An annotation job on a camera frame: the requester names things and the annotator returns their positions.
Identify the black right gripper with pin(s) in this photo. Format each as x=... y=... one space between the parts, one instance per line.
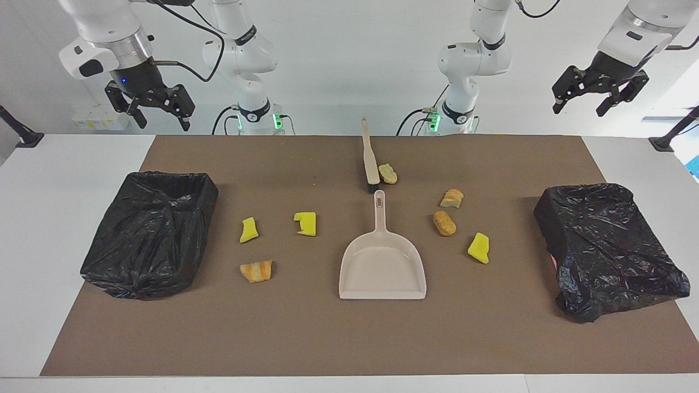
x=136 y=79

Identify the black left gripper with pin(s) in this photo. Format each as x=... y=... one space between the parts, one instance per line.
x=614 y=71

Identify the crusty bread chunk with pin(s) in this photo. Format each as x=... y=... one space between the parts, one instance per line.
x=452 y=198

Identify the yellow sponge piece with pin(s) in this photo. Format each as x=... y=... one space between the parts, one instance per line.
x=479 y=248
x=249 y=230
x=307 y=224

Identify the brown bread roll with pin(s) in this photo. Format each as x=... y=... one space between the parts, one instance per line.
x=444 y=223

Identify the beige hand brush black bristles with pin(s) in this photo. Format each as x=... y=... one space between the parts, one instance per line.
x=372 y=164

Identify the pale flaky pastry piece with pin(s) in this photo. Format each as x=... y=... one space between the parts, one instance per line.
x=388 y=174

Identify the beige plastic dustpan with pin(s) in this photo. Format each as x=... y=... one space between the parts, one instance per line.
x=382 y=267

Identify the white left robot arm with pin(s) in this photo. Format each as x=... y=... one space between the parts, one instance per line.
x=475 y=60

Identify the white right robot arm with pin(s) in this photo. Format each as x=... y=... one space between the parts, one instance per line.
x=246 y=49

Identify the black bag-lined trash bin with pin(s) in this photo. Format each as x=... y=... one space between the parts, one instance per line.
x=147 y=240
x=606 y=251

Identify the blue plastic item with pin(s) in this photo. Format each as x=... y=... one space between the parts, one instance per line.
x=695 y=166

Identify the striped orange croissant piece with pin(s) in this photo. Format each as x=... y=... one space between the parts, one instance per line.
x=256 y=271

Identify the brown table mat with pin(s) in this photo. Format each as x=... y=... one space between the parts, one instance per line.
x=327 y=338

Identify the white wall box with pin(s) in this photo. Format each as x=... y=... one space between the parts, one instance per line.
x=101 y=117

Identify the black camera stand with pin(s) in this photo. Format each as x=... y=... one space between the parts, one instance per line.
x=27 y=140
x=663 y=143

